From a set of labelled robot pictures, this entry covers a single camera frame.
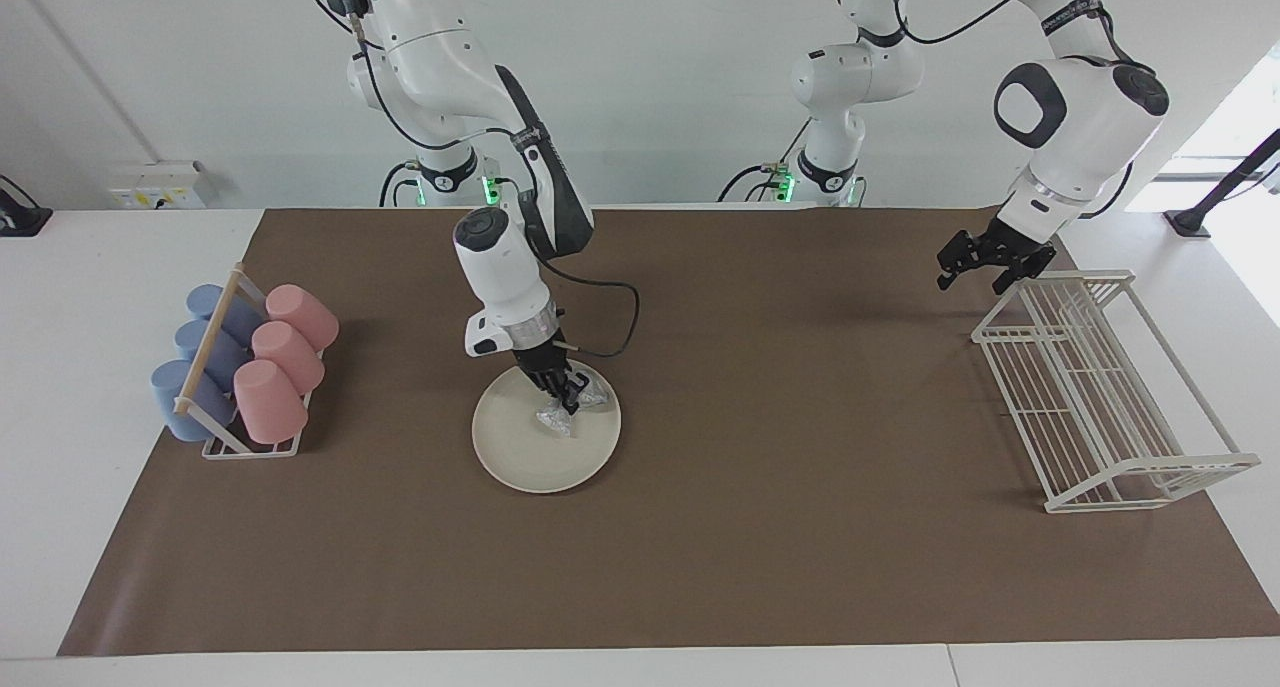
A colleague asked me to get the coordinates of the clear plastic wrapper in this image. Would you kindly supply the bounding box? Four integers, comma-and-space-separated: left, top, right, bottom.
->
536, 377, 610, 437

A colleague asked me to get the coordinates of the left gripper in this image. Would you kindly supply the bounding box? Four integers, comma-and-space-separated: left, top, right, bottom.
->
936, 217, 1059, 297

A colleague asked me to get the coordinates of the pink cup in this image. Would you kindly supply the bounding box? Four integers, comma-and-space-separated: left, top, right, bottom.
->
264, 283, 341, 353
233, 358, 310, 446
250, 320, 327, 395

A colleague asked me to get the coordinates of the white wall socket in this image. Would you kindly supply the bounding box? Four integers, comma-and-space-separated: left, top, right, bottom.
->
107, 161, 210, 211

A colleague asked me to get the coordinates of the white wire dish rack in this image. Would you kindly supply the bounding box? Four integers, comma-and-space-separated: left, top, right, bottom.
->
971, 269, 1262, 515

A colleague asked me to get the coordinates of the cream round plate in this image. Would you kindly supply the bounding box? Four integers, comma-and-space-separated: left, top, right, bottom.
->
472, 360, 623, 495

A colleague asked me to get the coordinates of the black stand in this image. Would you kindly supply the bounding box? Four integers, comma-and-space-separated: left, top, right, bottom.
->
1163, 127, 1280, 240
0, 174, 54, 238

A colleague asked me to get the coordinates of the black cable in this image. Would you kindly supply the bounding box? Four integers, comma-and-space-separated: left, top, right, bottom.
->
893, 0, 1143, 68
378, 159, 425, 209
528, 237, 642, 360
716, 117, 813, 205

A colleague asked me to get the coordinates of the blue cup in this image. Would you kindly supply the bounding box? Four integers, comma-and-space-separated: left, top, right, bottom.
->
185, 284, 267, 345
174, 318, 252, 390
150, 359, 242, 443

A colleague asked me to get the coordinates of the white wire cup rack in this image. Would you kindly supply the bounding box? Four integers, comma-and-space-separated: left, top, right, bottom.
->
174, 262, 323, 461

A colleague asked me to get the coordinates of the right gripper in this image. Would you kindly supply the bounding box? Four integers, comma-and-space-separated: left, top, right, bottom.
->
512, 335, 593, 416

